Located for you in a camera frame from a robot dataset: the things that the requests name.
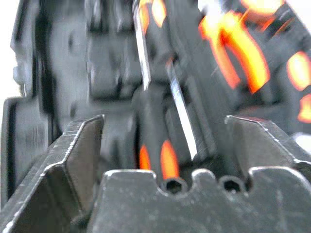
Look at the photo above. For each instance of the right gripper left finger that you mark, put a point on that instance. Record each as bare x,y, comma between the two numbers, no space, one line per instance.
60,189

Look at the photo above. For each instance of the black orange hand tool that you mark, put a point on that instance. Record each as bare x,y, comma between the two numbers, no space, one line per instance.
262,6
300,70

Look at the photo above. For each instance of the black plastic tool case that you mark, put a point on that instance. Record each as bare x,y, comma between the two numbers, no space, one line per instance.
109,60

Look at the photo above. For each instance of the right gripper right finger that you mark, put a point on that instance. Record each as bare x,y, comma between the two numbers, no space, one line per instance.
255,145

